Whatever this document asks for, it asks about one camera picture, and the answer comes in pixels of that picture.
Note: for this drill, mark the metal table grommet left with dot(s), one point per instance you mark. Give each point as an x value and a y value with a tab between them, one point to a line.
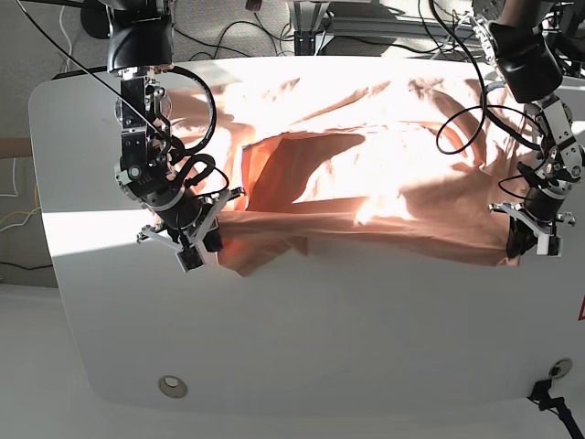
172	387

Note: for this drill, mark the metal table grommet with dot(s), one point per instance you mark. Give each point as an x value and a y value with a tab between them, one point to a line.
172	387
560	369

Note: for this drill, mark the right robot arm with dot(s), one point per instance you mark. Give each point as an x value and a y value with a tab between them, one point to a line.
156	169

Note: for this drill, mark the metal table grommet right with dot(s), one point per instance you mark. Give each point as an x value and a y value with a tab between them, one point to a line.
560	369

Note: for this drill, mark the aluminium frame post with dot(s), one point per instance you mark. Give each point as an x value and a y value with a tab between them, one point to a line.
306	18

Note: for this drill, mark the red warning sticker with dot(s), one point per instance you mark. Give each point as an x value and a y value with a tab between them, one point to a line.
581	316

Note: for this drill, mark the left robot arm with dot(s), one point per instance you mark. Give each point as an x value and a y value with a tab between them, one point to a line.
512	37

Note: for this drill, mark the salmon pink T-shirt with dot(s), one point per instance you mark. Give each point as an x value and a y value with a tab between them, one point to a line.
402	161

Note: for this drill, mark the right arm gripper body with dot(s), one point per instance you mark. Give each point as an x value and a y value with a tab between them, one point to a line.
184	222

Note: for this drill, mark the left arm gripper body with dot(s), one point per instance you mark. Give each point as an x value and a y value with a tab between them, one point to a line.
548	241

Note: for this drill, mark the black clamp with cable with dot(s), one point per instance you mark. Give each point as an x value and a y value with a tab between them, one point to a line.
541	398

